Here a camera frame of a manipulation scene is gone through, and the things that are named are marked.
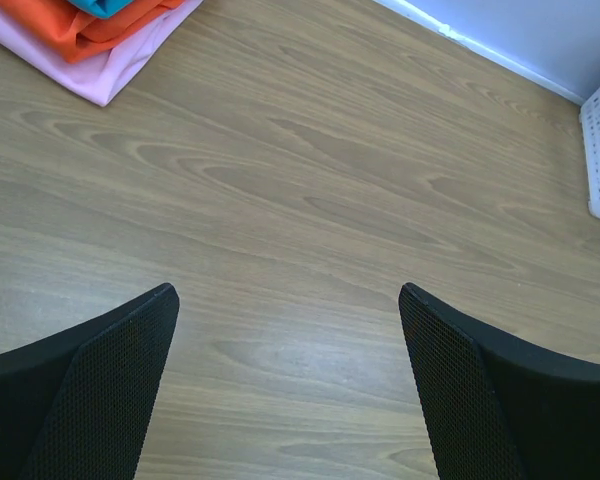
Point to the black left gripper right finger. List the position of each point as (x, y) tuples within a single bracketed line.
[(497, 406)]

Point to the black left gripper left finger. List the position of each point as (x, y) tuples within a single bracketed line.
[(77, 404)]

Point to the folded orange t-shirt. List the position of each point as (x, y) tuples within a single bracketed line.
[(76, 35)]

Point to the folded light pink t-shirt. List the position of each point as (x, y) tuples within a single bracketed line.
[(101, 77)]

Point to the folded teal t-shirt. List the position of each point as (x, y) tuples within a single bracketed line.
[(102, 9)]

